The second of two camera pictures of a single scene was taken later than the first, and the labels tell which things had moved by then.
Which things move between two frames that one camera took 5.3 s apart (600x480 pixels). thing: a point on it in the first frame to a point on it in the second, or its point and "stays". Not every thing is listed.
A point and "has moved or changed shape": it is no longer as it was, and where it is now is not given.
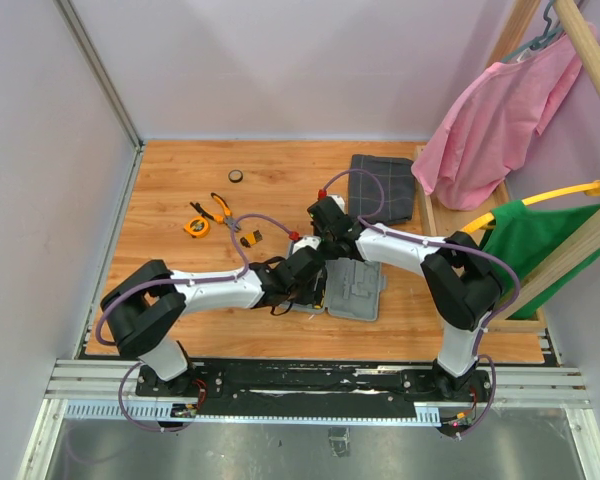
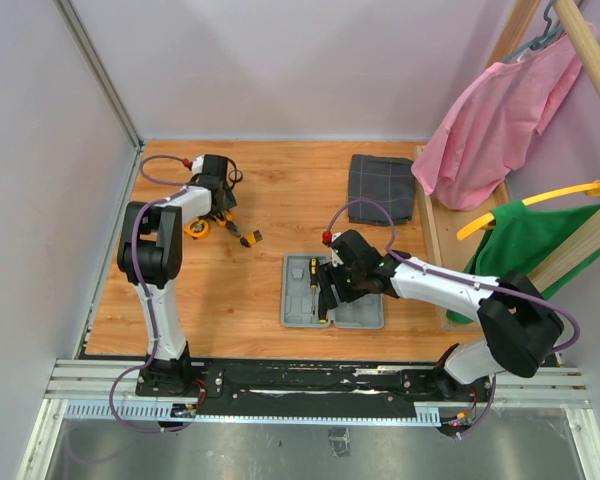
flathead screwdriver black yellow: (320, 297) has moved or changed shape
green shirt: (525, 235) stays
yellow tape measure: (197, 227) stays
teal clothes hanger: (540, 40) stays
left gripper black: (307, 300) to (230, 200)
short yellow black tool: (251, 238) stays
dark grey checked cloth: (365, 192) stays
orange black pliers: (227, 218) stays
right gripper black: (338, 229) to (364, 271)
